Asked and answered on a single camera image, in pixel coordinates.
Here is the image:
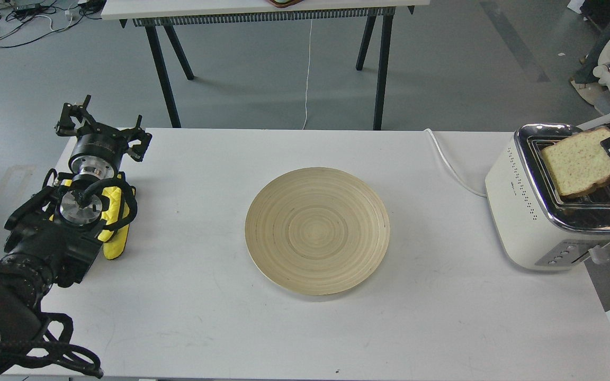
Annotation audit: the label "white hanging cable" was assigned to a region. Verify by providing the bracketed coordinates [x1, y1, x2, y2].
[302, 19, 314, 130]

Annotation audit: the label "white toaster power cable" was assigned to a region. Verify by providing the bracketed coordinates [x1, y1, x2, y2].
[424, 128, 489, 198]

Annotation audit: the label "white chrome toaster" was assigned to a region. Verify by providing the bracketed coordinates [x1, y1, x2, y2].
[485, 123, 610, 271]

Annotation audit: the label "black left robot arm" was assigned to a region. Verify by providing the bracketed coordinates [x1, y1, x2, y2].
[0, 96, 152, 378]

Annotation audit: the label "round wooden plate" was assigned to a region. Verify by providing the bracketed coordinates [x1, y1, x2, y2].
[245, 167, 391, 296]

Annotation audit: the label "cables and adapters on floor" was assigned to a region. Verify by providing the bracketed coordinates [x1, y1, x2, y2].
[0, 0, 106, 53]

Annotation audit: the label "white background table black legs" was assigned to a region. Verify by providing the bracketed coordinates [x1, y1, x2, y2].
[100, 1, 428, 131]

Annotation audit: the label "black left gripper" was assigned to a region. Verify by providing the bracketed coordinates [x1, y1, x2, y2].
[54, 95, 152, 178]

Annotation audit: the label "slice of bread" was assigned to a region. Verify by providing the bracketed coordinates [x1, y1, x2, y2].
[541, 127, 610, 198]

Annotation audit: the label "brown object on background table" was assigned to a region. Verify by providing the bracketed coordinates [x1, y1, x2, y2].
[268, 0, 302, 8]

